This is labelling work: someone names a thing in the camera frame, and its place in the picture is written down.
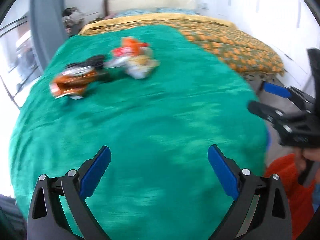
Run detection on orange clothing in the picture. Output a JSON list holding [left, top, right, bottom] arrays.
[[264, 154, 317, 240]]

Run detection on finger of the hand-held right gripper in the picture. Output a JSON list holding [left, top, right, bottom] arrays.
[[247, 100, 295, 130], [264, 82, 316, 110]]

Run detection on white wardrobe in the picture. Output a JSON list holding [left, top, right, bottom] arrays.
[[220, 0, 320, 100]]

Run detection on cream padded headboard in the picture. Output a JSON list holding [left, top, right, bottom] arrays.
[[104, 0, 198, 15]]

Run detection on green floral tablecloth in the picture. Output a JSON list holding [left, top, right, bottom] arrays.
[[9, 25, 269, 240]]

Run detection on grey-blue curtain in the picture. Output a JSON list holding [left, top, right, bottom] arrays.
[[30, 0, 69, 73]]

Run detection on orange snack packet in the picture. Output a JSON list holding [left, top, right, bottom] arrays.
[[120, 37, 150, 55]]

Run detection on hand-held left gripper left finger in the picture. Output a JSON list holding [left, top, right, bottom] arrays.
[[26, 145, 112, 240]]

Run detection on pile of clothes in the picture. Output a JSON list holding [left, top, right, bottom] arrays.
[[62, 7, 85, 35]]

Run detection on black mesh net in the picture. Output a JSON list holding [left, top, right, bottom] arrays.
[[66, 55, 110, 82]]

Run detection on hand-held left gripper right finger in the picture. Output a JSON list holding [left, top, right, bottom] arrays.
[[207, 144, 293, 240]]

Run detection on person's right hand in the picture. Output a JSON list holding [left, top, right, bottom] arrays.
[[295, 147, 320, 172]]

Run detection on blue floral pillow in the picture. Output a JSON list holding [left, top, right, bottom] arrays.
[[157, 7, 198, 15], [117, 9, 158, 17]]

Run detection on red snack packet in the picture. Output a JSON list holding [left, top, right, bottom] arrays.
[[111, 47, 130, 59]]

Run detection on dark cloth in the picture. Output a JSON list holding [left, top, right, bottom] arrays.
[[0, 195, 28, 240]]

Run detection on orange crushed snack wrappers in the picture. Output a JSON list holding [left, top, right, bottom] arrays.
[[50, 66, 98, 99]]

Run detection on black framed glass door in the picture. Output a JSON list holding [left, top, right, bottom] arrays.
[[0, 15, 40, 108]]

